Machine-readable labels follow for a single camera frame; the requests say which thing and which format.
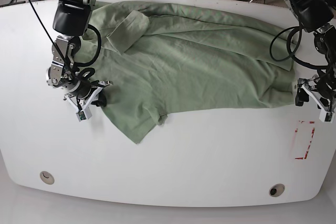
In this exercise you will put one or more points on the table cable grommet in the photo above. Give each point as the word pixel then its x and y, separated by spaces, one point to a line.
pixel 277 190
pixel 47 177

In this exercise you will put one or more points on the green polo shirt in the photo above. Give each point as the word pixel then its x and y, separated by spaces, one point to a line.
pixel 167 58

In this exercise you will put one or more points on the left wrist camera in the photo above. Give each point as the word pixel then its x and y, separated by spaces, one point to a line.
pixel 326 116

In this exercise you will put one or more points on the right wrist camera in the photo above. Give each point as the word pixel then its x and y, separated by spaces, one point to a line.
pixel 84 114

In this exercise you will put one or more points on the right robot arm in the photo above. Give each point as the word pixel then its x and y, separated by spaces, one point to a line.
pixel 72 21

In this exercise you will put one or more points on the right table cable grommet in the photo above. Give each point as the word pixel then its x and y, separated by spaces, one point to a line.
pixel 277 190

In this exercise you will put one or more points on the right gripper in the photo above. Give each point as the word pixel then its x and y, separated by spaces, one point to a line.
pixel 82 95

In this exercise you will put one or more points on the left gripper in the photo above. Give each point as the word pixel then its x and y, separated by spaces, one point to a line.
pixel 317 89

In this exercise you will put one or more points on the left table cable grommet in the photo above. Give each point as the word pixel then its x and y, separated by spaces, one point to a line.
pixel 47 177

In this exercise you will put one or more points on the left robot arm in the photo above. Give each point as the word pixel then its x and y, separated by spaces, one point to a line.
pixel 315 16

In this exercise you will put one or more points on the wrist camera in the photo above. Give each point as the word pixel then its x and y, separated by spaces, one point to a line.
pixel 84 114
pixel 326 116

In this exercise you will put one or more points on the red tape rectangle marking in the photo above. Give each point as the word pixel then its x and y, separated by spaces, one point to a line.
pixel 302 139

